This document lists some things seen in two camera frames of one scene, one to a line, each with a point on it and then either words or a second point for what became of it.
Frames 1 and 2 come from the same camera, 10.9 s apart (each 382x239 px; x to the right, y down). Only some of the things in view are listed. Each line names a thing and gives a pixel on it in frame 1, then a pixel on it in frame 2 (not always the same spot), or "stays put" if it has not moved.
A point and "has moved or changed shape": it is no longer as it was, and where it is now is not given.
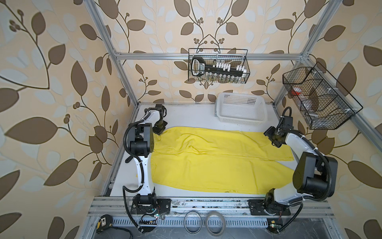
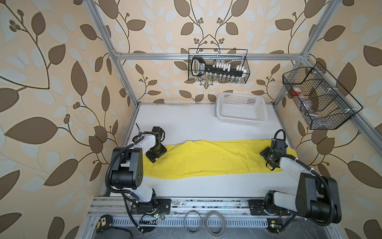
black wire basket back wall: [220, 65] stays put
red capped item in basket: [296, 91] stays put
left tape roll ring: [200, 219] stays put
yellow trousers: [220, 160] has moved or changed shape
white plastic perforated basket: [241, 108] stays put
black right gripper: [268, 133] -> [264, 153]
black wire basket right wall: [324, 102] stays put
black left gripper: [158, 132] -> [151, 158]
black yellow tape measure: [105, 221] stays put
